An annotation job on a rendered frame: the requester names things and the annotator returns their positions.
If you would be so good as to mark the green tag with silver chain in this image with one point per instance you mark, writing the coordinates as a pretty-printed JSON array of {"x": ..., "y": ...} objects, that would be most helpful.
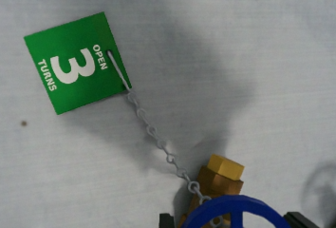
[{"x": 75, "y": 71}]

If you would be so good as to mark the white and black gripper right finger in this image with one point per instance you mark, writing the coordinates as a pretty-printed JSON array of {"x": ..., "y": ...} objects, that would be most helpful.
[{"x": 296, "y": 220}]

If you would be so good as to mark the grey pipe assembly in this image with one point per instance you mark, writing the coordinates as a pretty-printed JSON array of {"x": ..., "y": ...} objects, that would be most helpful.
[{"x": 220, "y": 180}]

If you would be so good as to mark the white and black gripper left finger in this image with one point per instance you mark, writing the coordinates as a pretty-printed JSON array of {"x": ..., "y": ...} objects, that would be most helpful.
[{"x": 166, "y": 221}]

